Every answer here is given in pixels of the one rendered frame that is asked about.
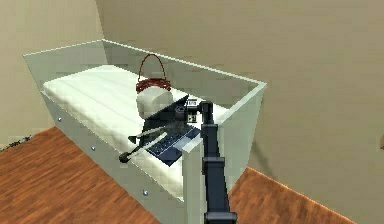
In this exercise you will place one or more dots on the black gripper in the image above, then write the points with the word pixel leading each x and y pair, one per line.
pixel 180 115

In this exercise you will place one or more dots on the white pillow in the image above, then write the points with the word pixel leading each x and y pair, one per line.
pixel 154 102

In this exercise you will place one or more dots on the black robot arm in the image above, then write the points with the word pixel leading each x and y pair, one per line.
pixel 213 156

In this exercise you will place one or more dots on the dark blue laptop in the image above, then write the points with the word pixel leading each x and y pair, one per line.
pixel 170 140

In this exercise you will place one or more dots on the pale green bed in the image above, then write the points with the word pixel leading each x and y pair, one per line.
pixel 143 110

